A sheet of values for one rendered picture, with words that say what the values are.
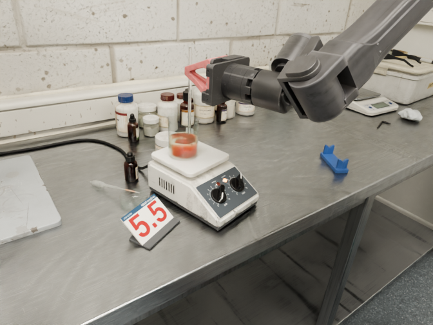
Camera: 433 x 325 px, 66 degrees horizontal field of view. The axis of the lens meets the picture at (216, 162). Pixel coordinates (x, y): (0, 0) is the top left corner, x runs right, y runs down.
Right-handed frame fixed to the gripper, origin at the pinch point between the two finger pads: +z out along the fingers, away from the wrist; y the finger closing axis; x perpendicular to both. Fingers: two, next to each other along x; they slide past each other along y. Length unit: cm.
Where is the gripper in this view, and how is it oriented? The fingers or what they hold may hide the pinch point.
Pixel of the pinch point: (189, 71)
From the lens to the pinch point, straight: 61.7
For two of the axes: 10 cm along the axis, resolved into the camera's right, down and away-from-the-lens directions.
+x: -0.5, 8.8, 4.7
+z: -7.9, -3.2, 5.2
